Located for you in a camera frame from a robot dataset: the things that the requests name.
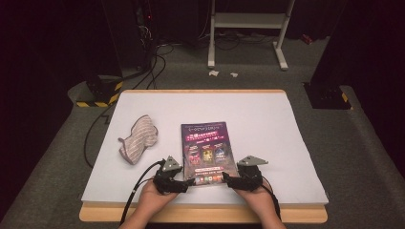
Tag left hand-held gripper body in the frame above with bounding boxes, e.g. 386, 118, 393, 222
153, 155, 189, 196

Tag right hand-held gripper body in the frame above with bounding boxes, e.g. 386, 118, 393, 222
233, 155, 269, 192

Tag red and purple magazine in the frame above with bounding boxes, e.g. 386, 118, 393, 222
180, 120, 240, 187

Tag person's left hand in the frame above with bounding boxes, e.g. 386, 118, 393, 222
136, 181, 180, 221

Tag person's right hand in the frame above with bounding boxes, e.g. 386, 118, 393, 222
233, 181, 275, 221

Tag wooden table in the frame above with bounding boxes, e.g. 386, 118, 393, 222
78, 88, 330, 224

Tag white table mat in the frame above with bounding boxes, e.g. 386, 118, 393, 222
80, 92, 330, 206

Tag black stand base yellow stripes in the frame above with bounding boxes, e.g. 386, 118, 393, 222
75, 74, 125, 109
302, 81, 354, 112

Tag dark equipment rack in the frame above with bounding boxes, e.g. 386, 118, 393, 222
133, 0, 160, 72

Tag small red object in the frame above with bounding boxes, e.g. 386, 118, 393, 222
301, 32, 315, 46

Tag white metal stand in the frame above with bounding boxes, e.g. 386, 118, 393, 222
206, 0, 297, 72

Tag left hand-held gripper black cable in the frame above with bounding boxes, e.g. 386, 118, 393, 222
119, 159, 165, 226

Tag hand-held gripper black cable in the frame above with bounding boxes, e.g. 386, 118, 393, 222
119, 159, 165, 226
262, 183, 283, 221

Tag right hand-held gripper black cable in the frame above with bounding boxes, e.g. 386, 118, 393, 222
262, 183, 283, 221

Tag black floor cable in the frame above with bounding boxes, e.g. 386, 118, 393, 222
82, 104, 113, 170

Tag bundle of black cables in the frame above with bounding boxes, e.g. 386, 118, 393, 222
131, 42, 176, 91

